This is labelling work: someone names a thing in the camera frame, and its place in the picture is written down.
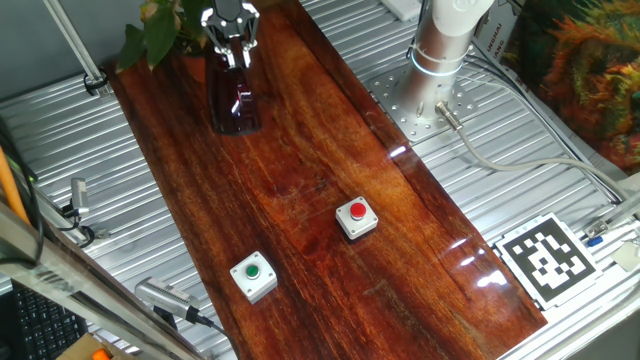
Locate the aluminium pole with clamp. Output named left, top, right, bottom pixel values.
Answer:
left=42, top=0, right=114, bottom=99

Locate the white printed carton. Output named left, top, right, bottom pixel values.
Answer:
left=472, top=0, right=531, bottom=96

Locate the white power strip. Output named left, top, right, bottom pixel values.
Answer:
left=379, top=0, right=424, bottom=22

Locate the red push button box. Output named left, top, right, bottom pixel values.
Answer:
left=334, top=197, right=380, bottom=241

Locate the brown cardboard box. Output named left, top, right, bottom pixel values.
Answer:
left=54, top=332, right=139, bottom=360

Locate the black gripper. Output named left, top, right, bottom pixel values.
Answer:
left=201, top=0, right=261, bottom=70

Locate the small silver bracket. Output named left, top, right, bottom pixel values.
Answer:
left=583, top=218, right=610, bottom=240

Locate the anthurium plant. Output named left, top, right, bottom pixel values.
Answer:
left=117, top=0, right=214, bottom=76

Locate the black white fiducial tag board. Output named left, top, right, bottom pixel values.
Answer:
left=492, top=212, right=604, bottom=311

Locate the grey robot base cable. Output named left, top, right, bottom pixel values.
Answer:
left=434, top=99, right=640, bottom=201

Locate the black hanging cable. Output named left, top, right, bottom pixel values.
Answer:
left=0, top=114, right=47, bottom=267

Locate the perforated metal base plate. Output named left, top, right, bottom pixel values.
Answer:
left=367, top=64, right=479, bottom=144

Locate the silver depth camera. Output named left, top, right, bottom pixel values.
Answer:
left=133, top=276, right=202, bottom=324

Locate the black keyboard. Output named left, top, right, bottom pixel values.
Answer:
left=9, top=282, right=89, bottom=360

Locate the glossy wood pattern mat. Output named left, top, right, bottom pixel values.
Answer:
left=104, top=0, right=549, bottom=360

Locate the small white plastic piece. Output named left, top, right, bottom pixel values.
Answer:
left=610, top=239, right=640, bottom=274

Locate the green push button box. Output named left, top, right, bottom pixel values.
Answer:
left=229, top=250, right=279, bottom=305

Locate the black camera cable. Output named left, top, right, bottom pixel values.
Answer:
left=197, top=312, right=242, bottom=360

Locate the terracotta plant pot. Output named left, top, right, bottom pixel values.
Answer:
left=179, top=53, right=209, bottom=85

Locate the metal frame beam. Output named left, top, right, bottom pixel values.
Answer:
left=0, top=199, right=204, bottom=360

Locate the colourful painted cloth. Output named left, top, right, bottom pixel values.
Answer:
left=499, top=0, right=640, bottom=176

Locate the orange pole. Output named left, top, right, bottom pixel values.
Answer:
left=0, top=144, right=30, bottom=226

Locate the aluminium profile bar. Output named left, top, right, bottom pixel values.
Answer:
left=584, top=187, right=640, bottom=236

